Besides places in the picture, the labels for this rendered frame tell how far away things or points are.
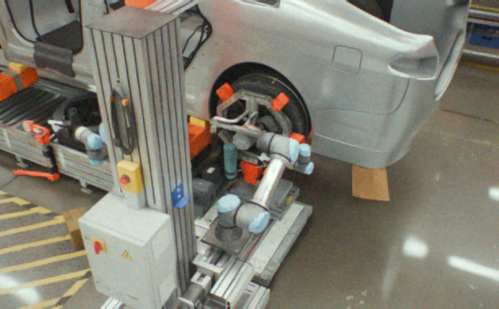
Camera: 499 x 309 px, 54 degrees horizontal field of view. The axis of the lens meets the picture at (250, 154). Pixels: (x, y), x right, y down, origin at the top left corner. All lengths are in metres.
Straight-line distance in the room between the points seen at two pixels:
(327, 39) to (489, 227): 2.13
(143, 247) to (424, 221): 2.63
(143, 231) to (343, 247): 2.00
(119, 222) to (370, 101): 1.64
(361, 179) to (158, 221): 2.58
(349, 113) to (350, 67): 0.30
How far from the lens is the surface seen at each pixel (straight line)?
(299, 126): 3.28
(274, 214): 3.75
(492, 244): 4.17
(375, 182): 4.40
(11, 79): 4.85
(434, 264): 3.85
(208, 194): 3.58
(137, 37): 1.78
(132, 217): 2.19
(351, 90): 3.04
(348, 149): 3.25
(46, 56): 4.54
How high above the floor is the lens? 2.70
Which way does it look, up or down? 36 degrees down
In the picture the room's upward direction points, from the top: 1 degrees clockwise
